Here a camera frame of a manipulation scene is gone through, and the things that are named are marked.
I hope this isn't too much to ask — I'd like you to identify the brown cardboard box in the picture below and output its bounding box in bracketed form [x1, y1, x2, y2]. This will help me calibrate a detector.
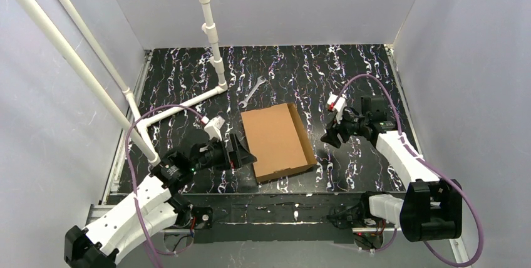
[241, 103, 317, 183]

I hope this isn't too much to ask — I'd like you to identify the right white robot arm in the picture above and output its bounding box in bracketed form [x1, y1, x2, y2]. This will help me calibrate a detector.
[321, 94, 463, 242]

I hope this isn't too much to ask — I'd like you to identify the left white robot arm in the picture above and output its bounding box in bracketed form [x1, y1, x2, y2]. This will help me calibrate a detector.
[64, 133, 257, 267]

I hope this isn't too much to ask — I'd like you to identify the silver wrench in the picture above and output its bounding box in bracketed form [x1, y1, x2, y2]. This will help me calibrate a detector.
[238, 76, 268, 108]

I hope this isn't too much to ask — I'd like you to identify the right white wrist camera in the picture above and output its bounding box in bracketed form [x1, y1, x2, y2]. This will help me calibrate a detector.
[326, 93, 346, 123]

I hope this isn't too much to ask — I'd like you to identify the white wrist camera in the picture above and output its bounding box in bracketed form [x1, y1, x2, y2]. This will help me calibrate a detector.
[200, 116, 225, 141]
[326, 93, 346, 123]

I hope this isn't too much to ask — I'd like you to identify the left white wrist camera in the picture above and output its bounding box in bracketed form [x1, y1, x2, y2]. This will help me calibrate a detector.
[200, 116, 225, 141]

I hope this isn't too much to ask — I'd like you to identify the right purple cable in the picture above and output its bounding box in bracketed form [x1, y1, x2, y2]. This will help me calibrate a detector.
[331, 73, 485, 268]

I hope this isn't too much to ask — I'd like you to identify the purple cable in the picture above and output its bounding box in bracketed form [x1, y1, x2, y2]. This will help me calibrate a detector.
[331, 73, 485, 268]
[124, 104, 206, 268]

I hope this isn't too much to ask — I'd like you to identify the white pvc pipe frame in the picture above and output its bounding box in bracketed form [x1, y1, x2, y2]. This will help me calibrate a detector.
[0, 0, 229, 167]

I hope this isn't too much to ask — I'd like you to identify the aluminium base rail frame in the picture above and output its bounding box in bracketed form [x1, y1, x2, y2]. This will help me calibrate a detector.
[76, 48, 472, 268]

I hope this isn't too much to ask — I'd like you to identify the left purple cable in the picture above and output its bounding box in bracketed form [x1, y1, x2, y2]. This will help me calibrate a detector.
[124, 104, 206, 268]

